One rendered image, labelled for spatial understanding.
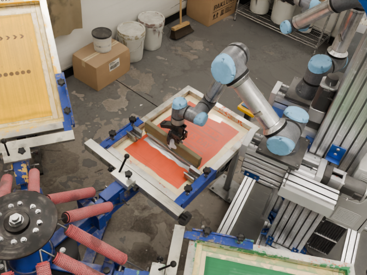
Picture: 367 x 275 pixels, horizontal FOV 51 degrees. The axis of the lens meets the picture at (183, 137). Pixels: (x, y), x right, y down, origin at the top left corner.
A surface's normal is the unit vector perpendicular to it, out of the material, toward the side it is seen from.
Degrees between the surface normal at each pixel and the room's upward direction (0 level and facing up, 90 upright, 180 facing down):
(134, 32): 0
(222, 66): 85
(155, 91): 0
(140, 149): 0
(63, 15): 90
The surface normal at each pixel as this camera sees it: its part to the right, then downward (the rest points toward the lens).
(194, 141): 0.09, -0.68
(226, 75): -0.59, 0.48
